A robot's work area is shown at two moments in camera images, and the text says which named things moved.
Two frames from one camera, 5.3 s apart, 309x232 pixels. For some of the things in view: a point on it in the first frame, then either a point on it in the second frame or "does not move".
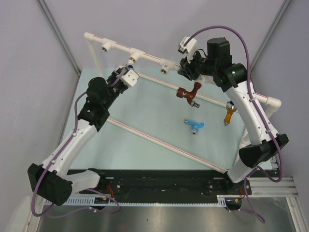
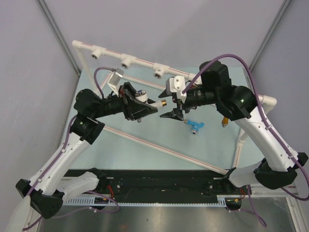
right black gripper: [186, 67] → [176, 113]
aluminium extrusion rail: [267, 187] does not move
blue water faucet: [196, 124] does not move
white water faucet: [130, 64] → [142, 95]
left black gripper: [115, 75] → [132, 110]
